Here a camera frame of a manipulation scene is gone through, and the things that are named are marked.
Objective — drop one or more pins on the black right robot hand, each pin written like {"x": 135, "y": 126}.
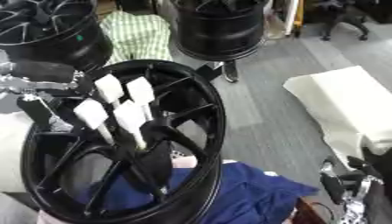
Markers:
{"x": 333, "y": 183}

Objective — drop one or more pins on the black office chair base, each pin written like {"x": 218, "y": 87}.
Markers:
{"x": 339, "y": 17}

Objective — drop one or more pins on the black wheel with green dot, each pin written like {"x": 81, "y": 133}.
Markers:
{"x": 61, "y": 43}

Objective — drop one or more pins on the white flat-head pin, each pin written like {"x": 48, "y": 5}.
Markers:
{"x": 91, "y": 113}
{"x": 109, "y": 87}
{"x": 130, "y": 118}
{"x": 140, "y": 91}

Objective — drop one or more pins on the white foam block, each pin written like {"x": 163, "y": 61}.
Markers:
{"x": 13, "y": 151}

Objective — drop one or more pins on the black wheel stand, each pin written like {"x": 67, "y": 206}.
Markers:
{"x": 229, "y": 71}

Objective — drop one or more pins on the black wheel on stand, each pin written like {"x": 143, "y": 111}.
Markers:
{"x": 219, "y": 32}

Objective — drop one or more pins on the white sheet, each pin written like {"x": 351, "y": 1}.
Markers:
{"x": 342, "y": 102}

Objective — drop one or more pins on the green white checked table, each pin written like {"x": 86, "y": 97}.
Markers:
{"x": 138, "y": 38}

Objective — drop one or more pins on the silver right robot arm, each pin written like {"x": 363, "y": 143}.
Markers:
{"x": 354, "y": 211}

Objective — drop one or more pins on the black spoked wheel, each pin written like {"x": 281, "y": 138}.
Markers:
{"x": 207, "y": 116}

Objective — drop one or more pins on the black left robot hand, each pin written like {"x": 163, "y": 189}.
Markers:
{"x": 43, "y": 71}

